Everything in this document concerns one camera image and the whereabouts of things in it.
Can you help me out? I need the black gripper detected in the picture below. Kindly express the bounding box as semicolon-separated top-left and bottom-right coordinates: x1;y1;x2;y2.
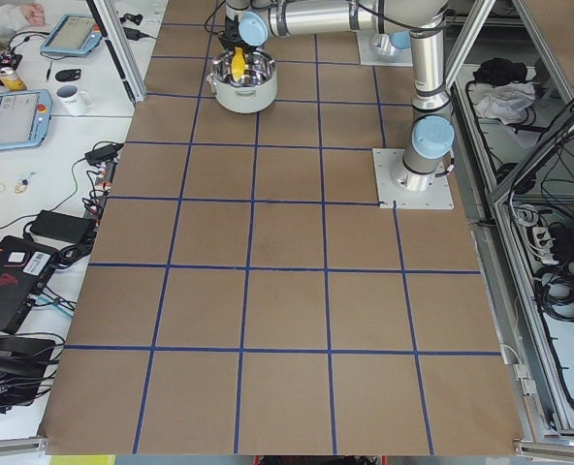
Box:
218;14;263;53

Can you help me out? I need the yellow corn cob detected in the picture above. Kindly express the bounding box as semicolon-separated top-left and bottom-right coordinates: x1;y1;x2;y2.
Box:
231;46;246;81

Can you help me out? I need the pale green electric pot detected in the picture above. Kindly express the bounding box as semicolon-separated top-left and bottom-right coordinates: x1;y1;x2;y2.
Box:
207;50;277;113

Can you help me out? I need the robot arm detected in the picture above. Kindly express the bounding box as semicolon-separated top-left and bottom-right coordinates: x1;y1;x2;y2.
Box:
217;1;455;192

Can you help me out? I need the upper teach pendant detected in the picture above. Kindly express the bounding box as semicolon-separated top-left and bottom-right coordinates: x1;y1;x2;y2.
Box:
40;14;102;57

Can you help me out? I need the teach pendant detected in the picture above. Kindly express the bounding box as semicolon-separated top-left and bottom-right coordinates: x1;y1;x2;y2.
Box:
0;89;52;151
40;14;102;57

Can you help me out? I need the black computer mouse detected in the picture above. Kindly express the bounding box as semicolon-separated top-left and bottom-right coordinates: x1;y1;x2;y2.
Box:
55;68;81;82

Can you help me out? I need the white mug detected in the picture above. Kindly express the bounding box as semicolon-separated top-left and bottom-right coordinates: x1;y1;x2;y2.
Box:
56;84;93;116

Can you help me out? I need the power strip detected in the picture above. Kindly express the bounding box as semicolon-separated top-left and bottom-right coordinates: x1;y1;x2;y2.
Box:
82;161;117;220

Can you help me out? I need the person's hand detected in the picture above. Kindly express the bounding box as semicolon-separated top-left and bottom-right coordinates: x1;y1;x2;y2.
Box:
20;3;46;26

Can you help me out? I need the yellow drink can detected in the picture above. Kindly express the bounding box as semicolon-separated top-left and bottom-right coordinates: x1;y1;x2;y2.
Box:
0;67;27;92

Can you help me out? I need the lower teach pendant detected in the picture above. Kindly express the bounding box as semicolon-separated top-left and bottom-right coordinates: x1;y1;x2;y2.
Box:
0;89;52;151

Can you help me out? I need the black power brick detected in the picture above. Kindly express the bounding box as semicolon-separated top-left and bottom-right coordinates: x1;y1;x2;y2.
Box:
29;210;96;243

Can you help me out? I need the black cloth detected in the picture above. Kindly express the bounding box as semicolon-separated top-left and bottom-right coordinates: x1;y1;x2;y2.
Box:
473;57;527;86

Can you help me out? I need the white cloth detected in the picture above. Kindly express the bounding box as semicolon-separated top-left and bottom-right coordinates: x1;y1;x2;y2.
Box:
475;83;536;125

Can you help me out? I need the black laptop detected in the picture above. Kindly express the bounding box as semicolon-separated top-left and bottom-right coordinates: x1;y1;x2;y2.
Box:
0;235;58;334

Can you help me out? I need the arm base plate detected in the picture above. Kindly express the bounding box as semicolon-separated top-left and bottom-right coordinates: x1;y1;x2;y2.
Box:
357;31;412;67
372;148;454;210

